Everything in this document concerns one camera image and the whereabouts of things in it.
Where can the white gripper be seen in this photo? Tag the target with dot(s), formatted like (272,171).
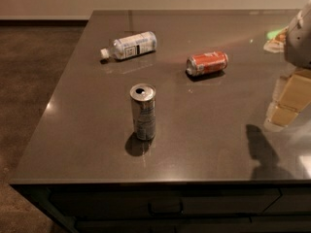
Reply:
(298,43)

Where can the silver redbull can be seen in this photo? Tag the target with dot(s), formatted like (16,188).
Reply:
(143,105)

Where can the red coke can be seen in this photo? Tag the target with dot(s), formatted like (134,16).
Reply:
(206,63)

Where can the dark lower drawer front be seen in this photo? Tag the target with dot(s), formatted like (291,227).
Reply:
(252,224)

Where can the dark drawer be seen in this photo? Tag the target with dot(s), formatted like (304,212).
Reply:
(134,204)
(252,224)

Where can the clear plastic water bottle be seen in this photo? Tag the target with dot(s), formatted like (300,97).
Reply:
(131,46)

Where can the dark upper drawer front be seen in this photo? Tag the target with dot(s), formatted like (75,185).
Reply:
(134,204)

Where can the black drawer handle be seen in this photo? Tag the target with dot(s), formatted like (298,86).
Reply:
(166,208)

